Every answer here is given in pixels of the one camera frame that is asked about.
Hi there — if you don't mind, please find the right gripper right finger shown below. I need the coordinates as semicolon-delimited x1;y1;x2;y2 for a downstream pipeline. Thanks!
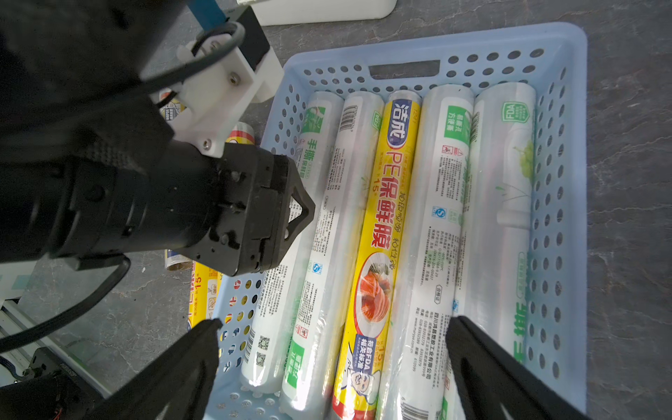
446;316;587;419

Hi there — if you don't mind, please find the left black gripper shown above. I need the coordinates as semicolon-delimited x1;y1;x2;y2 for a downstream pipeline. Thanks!
178;143;315;277

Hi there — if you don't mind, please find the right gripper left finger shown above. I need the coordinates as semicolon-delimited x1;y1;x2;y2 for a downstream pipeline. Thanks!
84;318;222;419

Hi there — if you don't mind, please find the short yellow wrap roll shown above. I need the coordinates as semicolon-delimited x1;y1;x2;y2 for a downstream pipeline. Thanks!
226;122;257;145

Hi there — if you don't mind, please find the blue plastic basket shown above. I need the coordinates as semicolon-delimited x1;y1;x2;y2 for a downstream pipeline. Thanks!
206;24;587;419

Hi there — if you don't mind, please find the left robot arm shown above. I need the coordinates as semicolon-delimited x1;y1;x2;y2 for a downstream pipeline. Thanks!
1;1;315;276

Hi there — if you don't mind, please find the white lidded storage box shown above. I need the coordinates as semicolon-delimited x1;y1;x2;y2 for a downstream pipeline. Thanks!
236;0;397;26

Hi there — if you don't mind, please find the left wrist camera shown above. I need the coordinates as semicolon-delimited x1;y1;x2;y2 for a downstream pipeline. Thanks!
157;1;284;159

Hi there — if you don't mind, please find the aluminium front rail frame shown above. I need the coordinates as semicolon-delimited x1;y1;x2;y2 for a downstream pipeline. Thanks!
0;293;111;420

